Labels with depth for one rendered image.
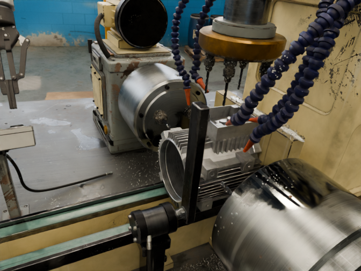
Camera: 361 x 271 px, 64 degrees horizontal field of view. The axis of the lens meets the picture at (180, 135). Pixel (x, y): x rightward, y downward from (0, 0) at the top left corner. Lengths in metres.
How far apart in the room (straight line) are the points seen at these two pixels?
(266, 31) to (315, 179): 0.28
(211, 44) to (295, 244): 0.38
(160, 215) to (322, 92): 0.46
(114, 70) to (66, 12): 5.20
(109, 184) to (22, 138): 0.34
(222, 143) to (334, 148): 0.26
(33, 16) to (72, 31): 0.69
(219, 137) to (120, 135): 0.54
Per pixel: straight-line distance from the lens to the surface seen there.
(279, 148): 0.68
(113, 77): 1.02
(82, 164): 1.12
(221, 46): 0.58
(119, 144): 1.14
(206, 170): 0.63
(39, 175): 1.10
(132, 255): 0.74
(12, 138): 0.80
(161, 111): 0.85
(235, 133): 0.68
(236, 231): 0.49
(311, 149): 0.79
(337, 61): 0.73
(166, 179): 0.78
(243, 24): 0.61
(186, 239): 0.79
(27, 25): 6.27
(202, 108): 0.46
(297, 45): 0.42
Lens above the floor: 1.44
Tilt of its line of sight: 29 degrees down
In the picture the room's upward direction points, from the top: 5 degrees clockwise
